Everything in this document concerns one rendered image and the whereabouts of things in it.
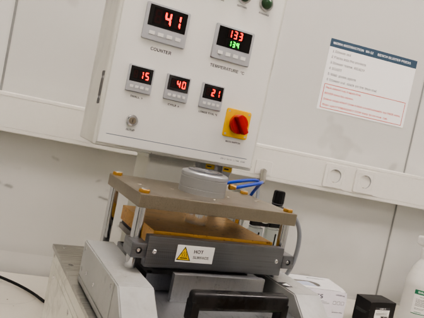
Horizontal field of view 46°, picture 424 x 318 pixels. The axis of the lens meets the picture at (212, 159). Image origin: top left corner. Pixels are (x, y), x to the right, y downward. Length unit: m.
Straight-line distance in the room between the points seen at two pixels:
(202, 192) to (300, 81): 0.77
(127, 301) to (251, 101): 0.51
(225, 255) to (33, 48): 0.83
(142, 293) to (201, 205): 0.16
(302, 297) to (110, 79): 0.48
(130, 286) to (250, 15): 0.58
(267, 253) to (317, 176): 0.71
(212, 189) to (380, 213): 0.94
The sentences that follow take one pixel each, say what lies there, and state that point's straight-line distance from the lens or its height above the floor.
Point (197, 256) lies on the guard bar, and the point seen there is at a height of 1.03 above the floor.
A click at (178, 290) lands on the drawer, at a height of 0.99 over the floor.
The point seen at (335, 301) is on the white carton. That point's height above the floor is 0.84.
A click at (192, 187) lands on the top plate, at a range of 0.80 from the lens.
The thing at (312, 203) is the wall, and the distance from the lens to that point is 1.54.
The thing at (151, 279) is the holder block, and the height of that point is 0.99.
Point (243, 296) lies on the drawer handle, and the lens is 0.69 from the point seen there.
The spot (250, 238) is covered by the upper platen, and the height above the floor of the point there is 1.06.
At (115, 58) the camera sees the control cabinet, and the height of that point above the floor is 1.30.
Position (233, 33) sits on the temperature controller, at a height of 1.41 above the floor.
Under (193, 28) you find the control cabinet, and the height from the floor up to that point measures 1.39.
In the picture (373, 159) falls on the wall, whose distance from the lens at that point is 1.62.
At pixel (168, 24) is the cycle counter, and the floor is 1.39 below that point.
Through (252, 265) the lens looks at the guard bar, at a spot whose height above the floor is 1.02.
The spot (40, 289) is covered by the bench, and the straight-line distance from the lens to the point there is 1.34.
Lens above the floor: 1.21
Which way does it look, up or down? 3 degrees down
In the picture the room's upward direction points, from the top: 12 degrees clockwise
